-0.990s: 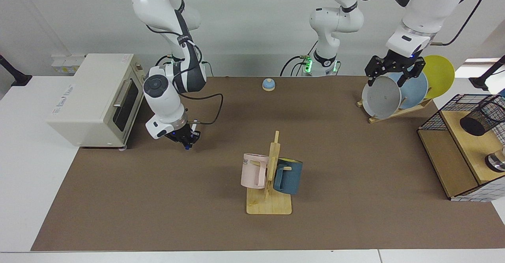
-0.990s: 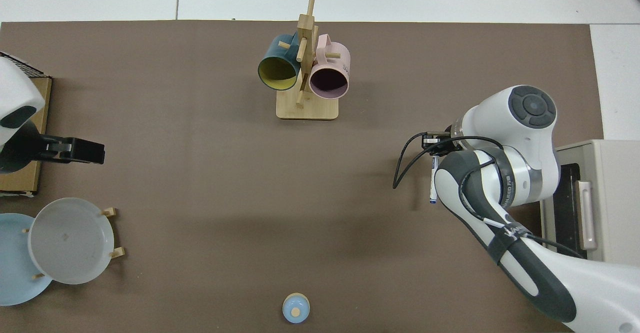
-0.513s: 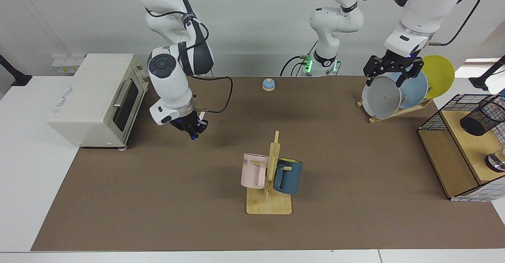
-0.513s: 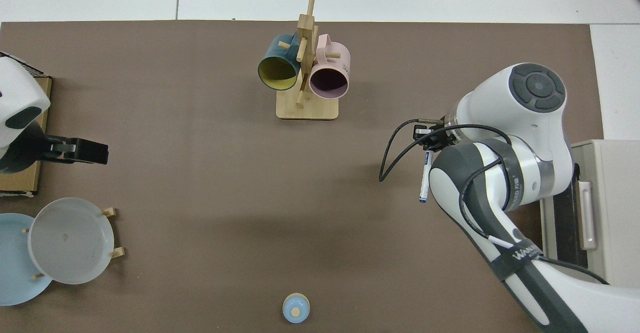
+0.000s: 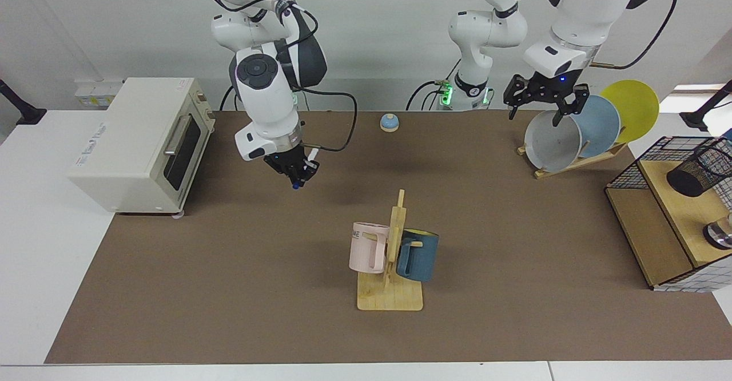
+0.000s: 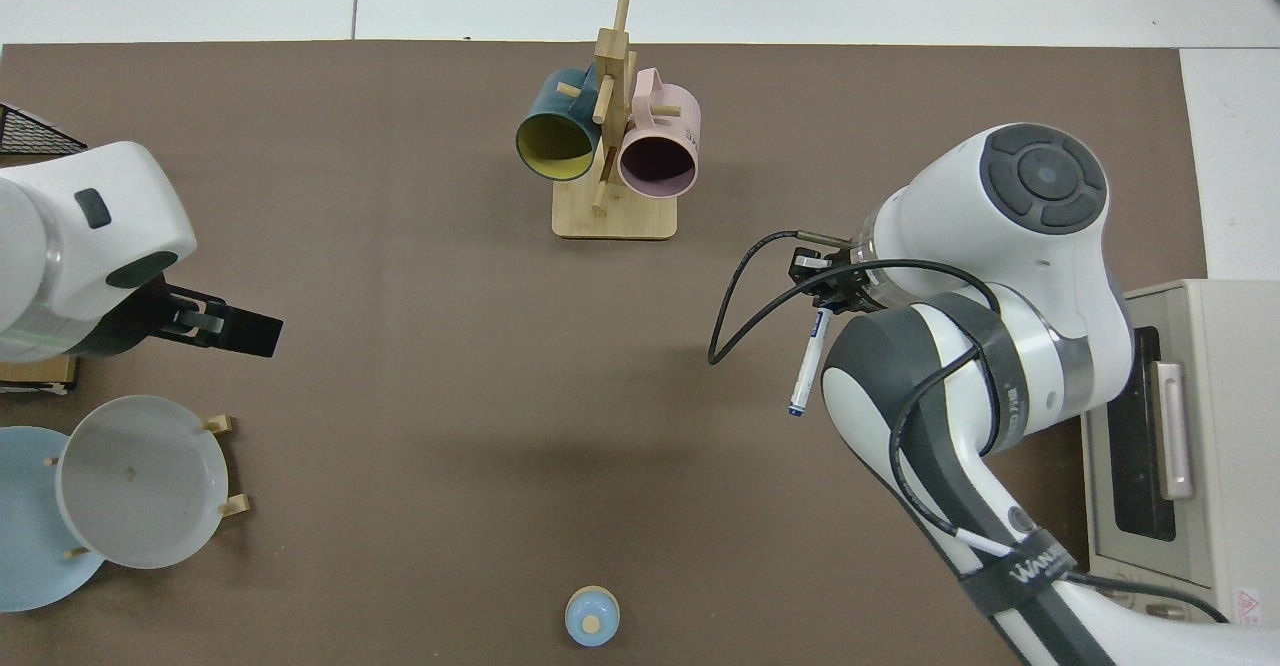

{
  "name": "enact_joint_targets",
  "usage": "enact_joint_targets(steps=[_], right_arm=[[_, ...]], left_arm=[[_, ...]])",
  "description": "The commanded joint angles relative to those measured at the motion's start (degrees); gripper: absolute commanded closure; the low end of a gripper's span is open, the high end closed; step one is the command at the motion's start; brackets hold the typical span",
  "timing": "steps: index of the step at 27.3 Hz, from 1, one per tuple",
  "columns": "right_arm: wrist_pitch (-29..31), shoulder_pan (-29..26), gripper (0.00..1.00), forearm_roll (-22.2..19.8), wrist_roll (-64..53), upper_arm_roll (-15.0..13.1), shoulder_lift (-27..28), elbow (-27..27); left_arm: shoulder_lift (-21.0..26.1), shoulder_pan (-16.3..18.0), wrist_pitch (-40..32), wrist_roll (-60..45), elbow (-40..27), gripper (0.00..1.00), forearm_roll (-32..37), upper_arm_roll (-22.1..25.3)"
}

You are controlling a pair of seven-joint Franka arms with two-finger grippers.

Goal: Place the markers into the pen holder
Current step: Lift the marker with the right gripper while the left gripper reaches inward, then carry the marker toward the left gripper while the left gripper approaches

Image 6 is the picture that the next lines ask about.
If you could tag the small blue round thing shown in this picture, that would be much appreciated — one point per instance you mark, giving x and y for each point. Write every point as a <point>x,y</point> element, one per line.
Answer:
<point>580,616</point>

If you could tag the wooden cup stand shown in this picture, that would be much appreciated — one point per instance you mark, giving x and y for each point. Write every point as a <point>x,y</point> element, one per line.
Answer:
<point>615,221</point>

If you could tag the pale toaster oven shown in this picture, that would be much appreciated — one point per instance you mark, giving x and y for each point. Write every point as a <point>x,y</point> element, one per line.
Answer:
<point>1230,446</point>

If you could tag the grey plate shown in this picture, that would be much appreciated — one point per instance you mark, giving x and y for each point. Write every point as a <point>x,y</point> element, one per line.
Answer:
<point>140,486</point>

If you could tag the blue and white marker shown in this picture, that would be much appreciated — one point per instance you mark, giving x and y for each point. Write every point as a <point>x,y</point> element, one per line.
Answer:
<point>808,366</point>

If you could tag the brown table cloth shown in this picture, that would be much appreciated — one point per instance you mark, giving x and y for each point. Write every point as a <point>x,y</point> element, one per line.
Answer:
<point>400,246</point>

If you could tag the teal cup yellow inside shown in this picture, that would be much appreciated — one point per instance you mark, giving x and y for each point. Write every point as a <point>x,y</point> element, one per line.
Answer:
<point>548,96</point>

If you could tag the wooden plate rack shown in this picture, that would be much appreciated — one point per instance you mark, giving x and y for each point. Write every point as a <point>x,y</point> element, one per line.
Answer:
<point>232,506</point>

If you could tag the light blue plate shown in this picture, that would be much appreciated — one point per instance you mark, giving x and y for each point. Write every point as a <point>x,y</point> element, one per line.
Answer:
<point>30,546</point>

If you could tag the pink cup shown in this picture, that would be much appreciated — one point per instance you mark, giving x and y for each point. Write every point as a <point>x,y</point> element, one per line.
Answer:
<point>643,124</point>

